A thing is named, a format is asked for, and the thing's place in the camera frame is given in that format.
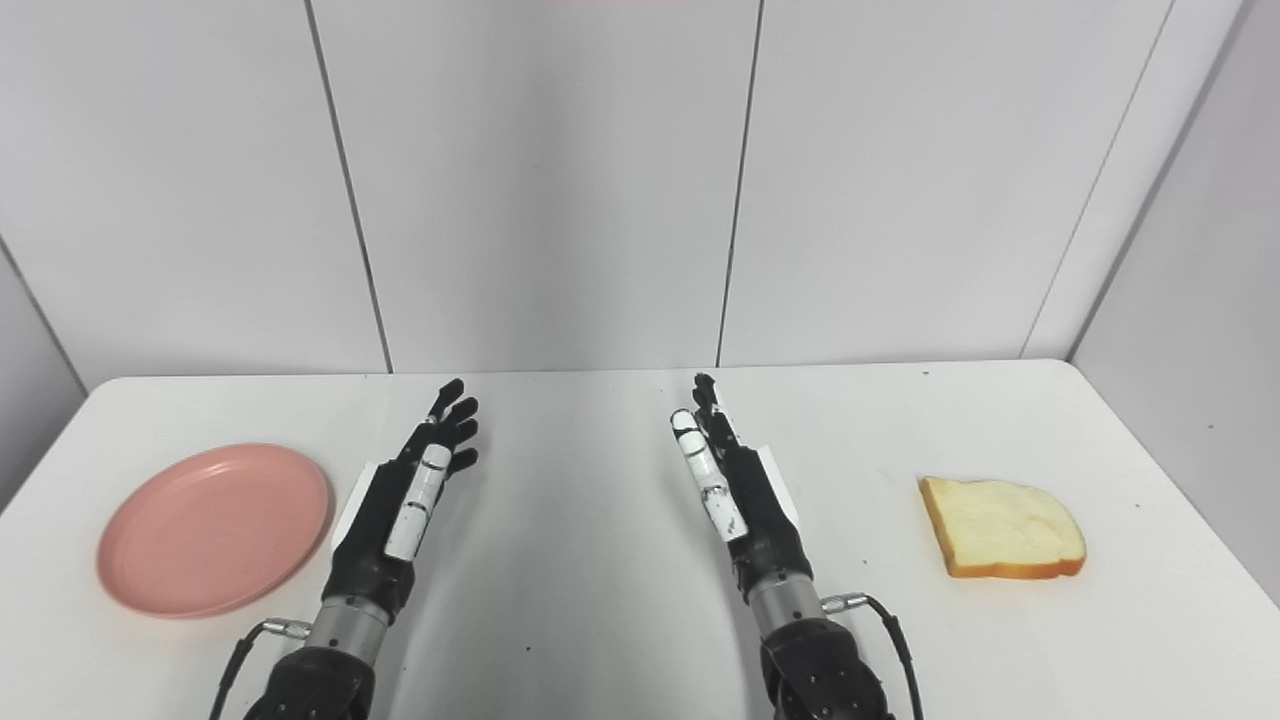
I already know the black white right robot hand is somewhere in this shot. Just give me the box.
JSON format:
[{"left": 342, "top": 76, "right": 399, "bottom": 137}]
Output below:
[{"left": 670, "top": 373, "right": 816, "bottom": 606}]

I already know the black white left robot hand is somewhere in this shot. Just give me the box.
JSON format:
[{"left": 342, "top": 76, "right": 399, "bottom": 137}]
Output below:
[{"left": 322, "top": 378, "right": 481, "bottom": 623}]

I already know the pink round plate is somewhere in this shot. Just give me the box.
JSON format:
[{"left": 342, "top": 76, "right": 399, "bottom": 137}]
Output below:
[{"left": 96, "top": 444, "right": 333, "bottom": 619}]

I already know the slice of bread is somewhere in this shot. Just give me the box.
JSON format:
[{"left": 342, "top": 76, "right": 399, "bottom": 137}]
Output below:
[{"left": 919, "top": 476, "right": 1087, "bottom": 580}]

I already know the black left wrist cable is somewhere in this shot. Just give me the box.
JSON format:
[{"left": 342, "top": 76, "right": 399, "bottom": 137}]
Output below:
[{"left": 208, "top": 618, "right": 313, "bottom": 720}]

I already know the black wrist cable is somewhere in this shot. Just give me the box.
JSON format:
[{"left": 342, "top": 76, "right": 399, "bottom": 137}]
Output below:
[
  {"left": 822, "top": 592, "right": 923, "bottom": 720},
  {"left": 208, "top": 618, "right": 313, "bottom": 720}
]

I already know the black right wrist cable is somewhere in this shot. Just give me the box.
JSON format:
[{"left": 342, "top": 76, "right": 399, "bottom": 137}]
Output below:
[{"left": 822, "top": 592, "right": 923, "bottom": 720}]

